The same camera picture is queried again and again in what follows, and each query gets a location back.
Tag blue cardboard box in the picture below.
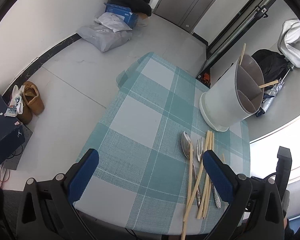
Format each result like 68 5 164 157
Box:
105 3 138 29

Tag wooden chopstick in holder right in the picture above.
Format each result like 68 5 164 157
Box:
259 80 279 89

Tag black clothes pile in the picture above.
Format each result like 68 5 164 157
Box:
109 0 152 17

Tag wooden chopstick in holder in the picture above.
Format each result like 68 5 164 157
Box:
239 43 246 65
259 80 279 89

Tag white tote bag black straps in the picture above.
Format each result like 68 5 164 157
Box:
276 18 300 68

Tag teal plaid table mat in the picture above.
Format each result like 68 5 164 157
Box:
73 51 251 237

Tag dark blue shoe box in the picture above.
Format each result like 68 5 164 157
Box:
0 95 25 165

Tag grey entrance door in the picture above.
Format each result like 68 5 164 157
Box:
154 0 215 33

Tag white patterned socks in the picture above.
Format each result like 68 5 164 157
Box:
4 85 25 117

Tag silver metal spoon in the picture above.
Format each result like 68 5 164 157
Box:
181 131 202 207

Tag black backpack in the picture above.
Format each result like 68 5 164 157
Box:
252 49 288 84

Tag white grey utensil holder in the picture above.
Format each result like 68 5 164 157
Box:
199 54 264 132

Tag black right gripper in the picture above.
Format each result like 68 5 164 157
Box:
250 146 293 225

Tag orange object on floor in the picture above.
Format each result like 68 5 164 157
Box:
201 73 211 83

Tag black framed glass door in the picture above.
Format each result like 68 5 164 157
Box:
197 0 276 80

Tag silver folded umbrella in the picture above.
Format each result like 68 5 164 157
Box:
255 62 294 118

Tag brown shoes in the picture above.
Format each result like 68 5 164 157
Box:
17 81 45 125

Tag white plastic parcel bag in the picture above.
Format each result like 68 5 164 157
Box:
94 12 132 33

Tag wooden chopstick in holder left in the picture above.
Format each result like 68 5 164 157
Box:
239 43 246 65

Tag grey plastic parcel bag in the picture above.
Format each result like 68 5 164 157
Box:
77 23 132 52

